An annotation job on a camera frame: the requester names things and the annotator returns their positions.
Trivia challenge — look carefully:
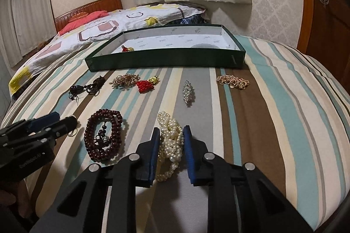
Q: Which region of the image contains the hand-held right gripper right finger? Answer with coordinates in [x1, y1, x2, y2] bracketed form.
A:
[183, 125, 315, 233]

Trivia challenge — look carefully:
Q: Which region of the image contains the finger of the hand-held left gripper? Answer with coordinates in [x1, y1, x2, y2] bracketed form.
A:
[0, 112, 61, 138]
[0, 116, 79, 151]

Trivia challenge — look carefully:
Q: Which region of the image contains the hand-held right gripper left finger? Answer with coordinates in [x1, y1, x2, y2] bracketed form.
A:
[29, 127, 161, 233]

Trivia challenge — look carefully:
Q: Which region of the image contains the white pearl necklace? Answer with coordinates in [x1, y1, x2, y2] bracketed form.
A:
[154, 111, 184, 183]

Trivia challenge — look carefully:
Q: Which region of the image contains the dark red bead bracelet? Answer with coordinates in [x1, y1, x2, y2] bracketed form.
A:
[84, 109, 123, 162]

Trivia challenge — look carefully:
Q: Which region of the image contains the black knotted cord bracelet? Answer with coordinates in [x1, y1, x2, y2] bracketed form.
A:
[68, 76, 107, 99]

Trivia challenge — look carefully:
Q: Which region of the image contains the silver crystal brooch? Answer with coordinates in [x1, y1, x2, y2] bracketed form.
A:
[182, 80, 193, 107]

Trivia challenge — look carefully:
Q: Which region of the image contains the red knot charm gold pendant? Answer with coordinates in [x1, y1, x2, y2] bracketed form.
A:
[136, 76, 159, 95]

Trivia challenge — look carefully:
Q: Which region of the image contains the rose gold chain bracelet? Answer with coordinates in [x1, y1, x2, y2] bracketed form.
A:
[216, 75, 250, 90]

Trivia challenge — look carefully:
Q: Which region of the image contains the green shallow cardboard box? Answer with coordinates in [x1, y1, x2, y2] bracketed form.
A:
[84, 24, 246, 72]

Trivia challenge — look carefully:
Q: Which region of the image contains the person's left hand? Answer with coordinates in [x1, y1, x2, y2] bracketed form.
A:
[0, 181, 31, 222]

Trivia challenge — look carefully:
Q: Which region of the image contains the striped bed sheet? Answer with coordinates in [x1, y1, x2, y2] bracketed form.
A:
[0, 34, 350, 233]

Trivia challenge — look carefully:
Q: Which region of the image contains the red pillow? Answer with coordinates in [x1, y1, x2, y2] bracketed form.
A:
[59, 11, 108, 36]

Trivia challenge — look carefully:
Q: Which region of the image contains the white pleated curtain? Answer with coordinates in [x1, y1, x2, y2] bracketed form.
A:
[0, 0, 56, 68]

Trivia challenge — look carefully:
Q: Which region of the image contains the white patterned quilt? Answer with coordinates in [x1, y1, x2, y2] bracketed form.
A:
[8, 3, 205, 94]

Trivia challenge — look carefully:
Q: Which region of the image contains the wooden headboard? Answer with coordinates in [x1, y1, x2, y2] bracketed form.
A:
[54, 0, 123, 33]

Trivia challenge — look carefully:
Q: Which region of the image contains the blue plaid cloth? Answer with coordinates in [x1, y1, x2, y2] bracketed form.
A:
[167, 14, 211, 25]

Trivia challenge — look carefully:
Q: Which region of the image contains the brown wooden wardrobe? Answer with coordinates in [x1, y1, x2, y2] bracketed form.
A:
[297, 0, 350, 77]

